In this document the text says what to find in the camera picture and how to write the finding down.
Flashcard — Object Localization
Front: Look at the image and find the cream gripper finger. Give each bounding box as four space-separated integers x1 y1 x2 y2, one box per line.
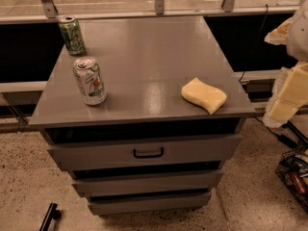
265 18 292 45
263 62 308 128

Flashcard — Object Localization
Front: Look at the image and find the yellow sponge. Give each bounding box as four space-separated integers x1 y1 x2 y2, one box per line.
181 78 227 115

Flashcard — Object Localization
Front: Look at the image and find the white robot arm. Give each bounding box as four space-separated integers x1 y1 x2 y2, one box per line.
263 1 308 128

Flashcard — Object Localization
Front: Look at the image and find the white 7up can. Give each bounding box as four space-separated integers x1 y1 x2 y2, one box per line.
73 57 107 106

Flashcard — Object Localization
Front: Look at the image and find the green soda can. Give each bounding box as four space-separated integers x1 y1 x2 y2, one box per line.
59 15 86 55

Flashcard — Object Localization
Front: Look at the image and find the top grey drawer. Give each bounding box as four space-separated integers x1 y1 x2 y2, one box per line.
47 134 242 171

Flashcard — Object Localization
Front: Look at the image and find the grey drawer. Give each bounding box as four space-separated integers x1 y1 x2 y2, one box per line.
72 169 223 197
89 192 211 216
47 134 242 171

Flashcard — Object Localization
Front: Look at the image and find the middle grey drawer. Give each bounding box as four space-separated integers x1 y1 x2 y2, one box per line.
72 169 223 197

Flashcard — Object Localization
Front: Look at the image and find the bottom grey drawer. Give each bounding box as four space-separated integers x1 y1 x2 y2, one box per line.
89 192 211 216

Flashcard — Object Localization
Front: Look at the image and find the grey drawer cabinet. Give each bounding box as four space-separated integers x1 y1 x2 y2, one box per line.
30 16 254 204

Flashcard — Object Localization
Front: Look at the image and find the metal window railing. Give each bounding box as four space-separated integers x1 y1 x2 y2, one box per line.
0 0 307 23

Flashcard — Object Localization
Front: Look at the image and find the black bar on floor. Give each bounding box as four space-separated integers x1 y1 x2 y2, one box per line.
39 203 62 231

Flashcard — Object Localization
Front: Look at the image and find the black cable with adapter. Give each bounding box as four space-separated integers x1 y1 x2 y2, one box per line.
253 115 298 149

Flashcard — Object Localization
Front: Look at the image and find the black wire basket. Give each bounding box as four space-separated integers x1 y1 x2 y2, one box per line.
275 146 308 213

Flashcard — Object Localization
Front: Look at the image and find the black drawer handle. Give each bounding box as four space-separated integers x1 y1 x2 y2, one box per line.
133 147 165 159

